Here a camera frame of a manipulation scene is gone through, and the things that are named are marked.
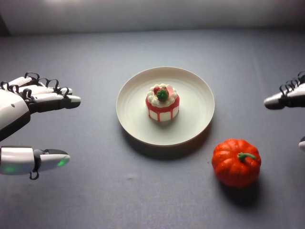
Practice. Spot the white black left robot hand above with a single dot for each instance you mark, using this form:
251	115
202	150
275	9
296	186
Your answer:
14	107

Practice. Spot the toy strawberry cream cake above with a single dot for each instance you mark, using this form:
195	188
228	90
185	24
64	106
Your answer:
163	107

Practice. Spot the orange toy pumpkin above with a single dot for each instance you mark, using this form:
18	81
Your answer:
228	164

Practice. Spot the white round plate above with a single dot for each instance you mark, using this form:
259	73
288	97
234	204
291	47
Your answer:
190	95

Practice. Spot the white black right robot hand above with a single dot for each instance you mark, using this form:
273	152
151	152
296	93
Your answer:
281	100

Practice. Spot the grey table cloth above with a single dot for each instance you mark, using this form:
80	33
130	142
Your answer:
71	195

